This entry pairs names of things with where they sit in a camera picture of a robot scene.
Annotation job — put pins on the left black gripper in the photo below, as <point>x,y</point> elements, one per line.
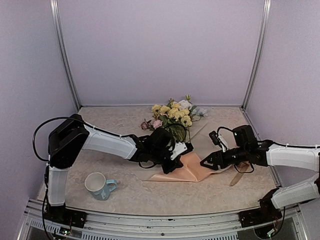
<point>177,163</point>

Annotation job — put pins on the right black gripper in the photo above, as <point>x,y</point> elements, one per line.
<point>215,156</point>

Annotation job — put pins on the pink beige wrapping paper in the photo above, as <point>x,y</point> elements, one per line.
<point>192,171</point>

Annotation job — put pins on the beige ribbon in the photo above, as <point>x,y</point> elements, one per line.
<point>241,168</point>

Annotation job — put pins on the pink fake rose stem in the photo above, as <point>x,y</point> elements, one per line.
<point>151,126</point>

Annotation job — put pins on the yellow fake flower stem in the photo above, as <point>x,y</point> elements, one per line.
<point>177,122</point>

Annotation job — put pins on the blue fake flower stem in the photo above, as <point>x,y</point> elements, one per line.
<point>200,113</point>

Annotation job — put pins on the white fake rose stem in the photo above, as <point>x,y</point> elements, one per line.
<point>185,104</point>

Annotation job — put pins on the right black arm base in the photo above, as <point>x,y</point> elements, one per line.
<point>264,214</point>

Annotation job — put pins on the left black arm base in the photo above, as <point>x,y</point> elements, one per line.
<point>66,216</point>

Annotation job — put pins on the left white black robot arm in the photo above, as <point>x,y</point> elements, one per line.
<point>74,135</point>

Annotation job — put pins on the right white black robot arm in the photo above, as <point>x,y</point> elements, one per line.
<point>269,153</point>

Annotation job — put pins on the blue white ceramic mug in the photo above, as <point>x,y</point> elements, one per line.
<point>98,186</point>

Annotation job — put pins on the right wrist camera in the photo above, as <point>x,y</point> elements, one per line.
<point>218,140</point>

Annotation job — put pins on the front aluminium rail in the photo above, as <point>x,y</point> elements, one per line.
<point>112,226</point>

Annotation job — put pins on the right aluminium frame post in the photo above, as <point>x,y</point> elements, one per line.
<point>258,54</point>

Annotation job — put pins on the aluminium frame post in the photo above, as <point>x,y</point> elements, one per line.
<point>54,5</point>
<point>258,54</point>

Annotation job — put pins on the left aluminium frame post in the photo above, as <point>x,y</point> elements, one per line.
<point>54,5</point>

